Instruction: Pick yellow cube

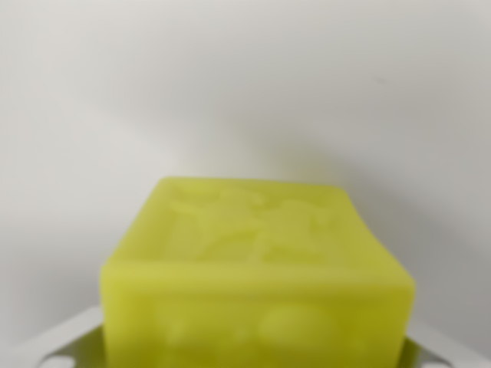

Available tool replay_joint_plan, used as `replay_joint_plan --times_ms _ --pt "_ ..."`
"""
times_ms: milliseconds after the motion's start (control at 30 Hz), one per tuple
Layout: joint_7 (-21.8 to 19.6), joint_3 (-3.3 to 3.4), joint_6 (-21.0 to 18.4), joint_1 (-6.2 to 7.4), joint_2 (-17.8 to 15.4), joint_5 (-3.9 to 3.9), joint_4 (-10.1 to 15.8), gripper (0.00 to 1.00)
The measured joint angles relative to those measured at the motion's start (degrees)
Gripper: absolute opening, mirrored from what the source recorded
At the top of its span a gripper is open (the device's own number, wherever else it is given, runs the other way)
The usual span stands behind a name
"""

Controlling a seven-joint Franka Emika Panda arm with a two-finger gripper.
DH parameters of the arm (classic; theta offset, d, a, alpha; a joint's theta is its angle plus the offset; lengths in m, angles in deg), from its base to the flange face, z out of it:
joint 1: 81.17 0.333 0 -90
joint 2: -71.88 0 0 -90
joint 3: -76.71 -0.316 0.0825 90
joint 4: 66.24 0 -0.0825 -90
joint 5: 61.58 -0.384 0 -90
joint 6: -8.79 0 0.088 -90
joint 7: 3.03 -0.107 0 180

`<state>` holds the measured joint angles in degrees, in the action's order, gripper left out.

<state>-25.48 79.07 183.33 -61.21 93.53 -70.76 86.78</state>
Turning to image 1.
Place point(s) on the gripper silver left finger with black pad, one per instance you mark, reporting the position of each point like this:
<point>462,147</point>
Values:
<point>82,337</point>

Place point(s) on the yellow embossed cube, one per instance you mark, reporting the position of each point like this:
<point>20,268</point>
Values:
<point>253,283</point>

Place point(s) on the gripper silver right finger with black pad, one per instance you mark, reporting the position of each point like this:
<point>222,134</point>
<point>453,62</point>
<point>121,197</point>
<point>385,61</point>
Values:
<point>429,347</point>

